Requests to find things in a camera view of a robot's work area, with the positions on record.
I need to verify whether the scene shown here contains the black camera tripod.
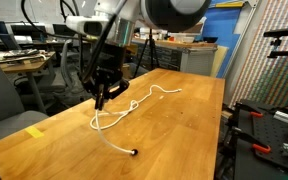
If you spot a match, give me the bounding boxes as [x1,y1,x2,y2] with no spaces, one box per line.
[133,30,160,77]

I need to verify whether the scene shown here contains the grey mesh office chair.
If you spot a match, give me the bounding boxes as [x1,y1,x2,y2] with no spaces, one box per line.
[37,39,85,108]

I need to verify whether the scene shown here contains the black perforated breadboard plate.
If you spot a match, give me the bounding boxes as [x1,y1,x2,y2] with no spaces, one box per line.
[234,100,288,180]

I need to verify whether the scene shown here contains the black drawer cabinet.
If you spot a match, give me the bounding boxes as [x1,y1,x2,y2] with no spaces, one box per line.
[132,39,217,76]

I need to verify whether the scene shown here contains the wooden office desk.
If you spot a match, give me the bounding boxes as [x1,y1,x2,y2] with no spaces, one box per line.
[0,52,55,113]

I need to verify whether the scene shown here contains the white braided cord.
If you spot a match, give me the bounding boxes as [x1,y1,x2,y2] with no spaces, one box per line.
[89,84,183,157]

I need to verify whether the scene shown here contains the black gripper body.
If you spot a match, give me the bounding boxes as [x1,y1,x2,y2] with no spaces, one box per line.
[83,44,126,96]

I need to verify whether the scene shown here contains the orange black bar clamp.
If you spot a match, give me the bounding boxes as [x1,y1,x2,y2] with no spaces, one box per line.
[232,127,271,154]

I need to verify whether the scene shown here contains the black camera on stand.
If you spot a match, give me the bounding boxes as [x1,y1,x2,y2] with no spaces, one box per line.
[263,28,288,58]

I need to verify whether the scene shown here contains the yellow tape piece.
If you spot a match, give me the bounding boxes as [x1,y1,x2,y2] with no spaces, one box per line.
[25,126,44,138]

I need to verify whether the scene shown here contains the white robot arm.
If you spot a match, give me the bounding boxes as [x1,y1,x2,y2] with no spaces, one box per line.
[66,0,211,110]

